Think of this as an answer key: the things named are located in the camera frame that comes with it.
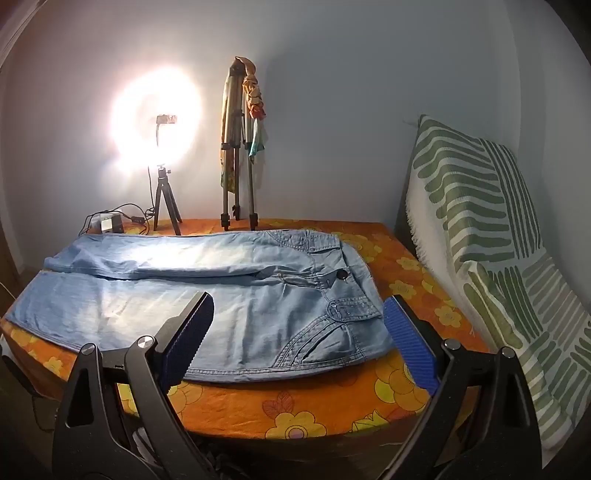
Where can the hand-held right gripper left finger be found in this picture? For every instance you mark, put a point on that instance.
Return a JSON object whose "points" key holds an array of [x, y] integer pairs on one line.
{"points": [[189, 337]]}

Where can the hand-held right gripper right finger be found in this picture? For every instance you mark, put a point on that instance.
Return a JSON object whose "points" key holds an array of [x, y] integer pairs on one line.
{"points": [[411, 341]]}

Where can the light blue denim pants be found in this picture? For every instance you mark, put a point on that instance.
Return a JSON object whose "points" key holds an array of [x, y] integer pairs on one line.
{"points": [[254, 286]]}

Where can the orange floral bed sheet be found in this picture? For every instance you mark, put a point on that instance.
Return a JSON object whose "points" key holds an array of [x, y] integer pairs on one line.
{"points": [[406, 272]]}

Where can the black power adapter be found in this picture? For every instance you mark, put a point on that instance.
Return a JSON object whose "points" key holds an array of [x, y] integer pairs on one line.
{"points": [[117, 224]]}

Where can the white power adapter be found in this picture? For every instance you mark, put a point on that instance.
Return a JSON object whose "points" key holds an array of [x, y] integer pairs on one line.
{"points": [[105, 225]]}

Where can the green striped pillow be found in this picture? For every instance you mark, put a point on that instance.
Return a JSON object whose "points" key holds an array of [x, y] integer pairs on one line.
{"points": [[485, 207]]}

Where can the small black tripod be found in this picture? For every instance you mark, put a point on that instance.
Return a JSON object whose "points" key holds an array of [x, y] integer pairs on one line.
{"points": [[162, 184]]}

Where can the large silver tripod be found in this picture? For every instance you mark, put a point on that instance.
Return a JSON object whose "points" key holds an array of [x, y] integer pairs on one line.
{"points": [[237, 184]]}

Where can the colourful patterned cloth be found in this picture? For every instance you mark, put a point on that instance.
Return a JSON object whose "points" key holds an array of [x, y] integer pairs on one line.
{"points": [[256, 101]]}

